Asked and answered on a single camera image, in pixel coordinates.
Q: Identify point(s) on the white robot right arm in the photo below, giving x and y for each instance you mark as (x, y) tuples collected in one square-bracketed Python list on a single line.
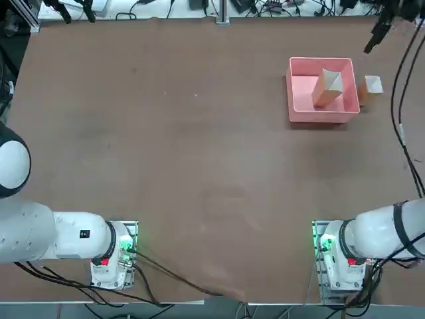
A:
[(375, 229)]

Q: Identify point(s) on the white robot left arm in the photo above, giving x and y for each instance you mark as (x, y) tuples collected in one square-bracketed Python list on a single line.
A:
[(66, 239)]

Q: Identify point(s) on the large black power adapter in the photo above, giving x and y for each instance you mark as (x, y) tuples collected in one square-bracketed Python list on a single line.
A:
[(242, 6), (198, 4)]

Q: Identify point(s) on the aluminium frame profile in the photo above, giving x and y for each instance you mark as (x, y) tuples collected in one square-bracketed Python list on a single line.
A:
[(26, 13)]

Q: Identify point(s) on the pink plastic tray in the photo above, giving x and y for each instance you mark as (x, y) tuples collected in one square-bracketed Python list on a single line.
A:
[(318, 117)]

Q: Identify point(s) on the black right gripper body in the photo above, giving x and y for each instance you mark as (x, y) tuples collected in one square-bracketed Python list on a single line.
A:
[(395, 8)]

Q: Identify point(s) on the aluminium camera post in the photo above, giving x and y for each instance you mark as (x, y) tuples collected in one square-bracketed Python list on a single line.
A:
[(222, 13)]

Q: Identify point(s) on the black red connector block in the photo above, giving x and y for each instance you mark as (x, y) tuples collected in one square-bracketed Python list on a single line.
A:
[(274, 3)]

